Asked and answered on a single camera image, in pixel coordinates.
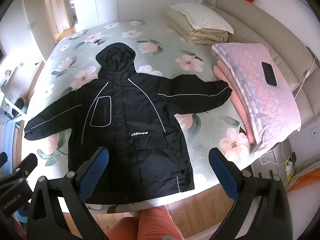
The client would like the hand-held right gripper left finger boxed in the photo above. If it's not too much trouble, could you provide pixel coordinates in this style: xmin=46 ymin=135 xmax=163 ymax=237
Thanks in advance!
xmin=26 ymin=146 xmax=110 ymax=240

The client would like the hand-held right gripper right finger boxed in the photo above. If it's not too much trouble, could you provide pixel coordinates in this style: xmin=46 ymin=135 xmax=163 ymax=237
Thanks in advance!
xmin=208 ymin=147 xmax=293 ymax=240

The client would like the black hooded jacket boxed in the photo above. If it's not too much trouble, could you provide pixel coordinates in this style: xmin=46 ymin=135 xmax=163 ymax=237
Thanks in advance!
xmin=24 ymin=42 xmax=233 ymax=205

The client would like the grey nightstand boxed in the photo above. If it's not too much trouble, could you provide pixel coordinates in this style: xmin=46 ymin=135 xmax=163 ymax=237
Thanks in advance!
xmin=251 ymin=140 xmax=302 ymax=188

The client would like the person's orange trousered leg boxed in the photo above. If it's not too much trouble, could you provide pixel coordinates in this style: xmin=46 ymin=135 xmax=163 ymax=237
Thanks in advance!
xmin=105 ymin=205 xmax=186 ymax=240

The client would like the folded pink blanket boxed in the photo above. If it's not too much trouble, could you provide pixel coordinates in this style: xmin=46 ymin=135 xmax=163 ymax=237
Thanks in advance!
xmin=212 ymin=60 xmax=258 ymax=145

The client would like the orange cloth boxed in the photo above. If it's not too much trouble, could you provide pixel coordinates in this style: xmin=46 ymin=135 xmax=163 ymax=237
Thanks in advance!
xmin=286 ymin=166 xmax=320 ymax=193

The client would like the folded pink quilt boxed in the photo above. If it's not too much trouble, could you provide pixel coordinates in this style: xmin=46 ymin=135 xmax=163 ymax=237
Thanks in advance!
xmin=211 ymin=42 xmax=302 ymax=152

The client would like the black smartphone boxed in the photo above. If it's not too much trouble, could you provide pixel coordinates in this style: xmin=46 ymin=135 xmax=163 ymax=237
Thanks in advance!
xmin=261 ymin=62 xmax=277 ymax=86

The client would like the floral green bedspread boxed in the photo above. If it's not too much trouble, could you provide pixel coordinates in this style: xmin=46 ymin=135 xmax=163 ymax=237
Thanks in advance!
xmin=21 ymin=19 xmax=260 ymax=214

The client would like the folded beige quilt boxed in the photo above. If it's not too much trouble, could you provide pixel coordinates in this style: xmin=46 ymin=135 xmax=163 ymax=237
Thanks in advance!
xmin=167 ymin=7 xmax=230 ymax=46

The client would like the beige padded headboard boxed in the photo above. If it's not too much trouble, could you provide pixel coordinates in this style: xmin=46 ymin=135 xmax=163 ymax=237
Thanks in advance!
xmin=201 ymin=0 xmax=320 ymax=140

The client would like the white dotted pillow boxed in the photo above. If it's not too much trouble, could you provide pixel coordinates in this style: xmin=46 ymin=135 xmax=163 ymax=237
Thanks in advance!
xmin=170 ymin=2 xmax=235 ymax=34

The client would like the white wardrobe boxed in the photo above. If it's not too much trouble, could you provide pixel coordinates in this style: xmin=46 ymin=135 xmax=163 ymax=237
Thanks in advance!
xmin=22 ymin=0 xmax=203 ymax=64

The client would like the white charging cable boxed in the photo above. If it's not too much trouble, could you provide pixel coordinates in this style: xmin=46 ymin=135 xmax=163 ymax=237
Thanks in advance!
xmin=259 ymin=45 xmax=320 ymax=167

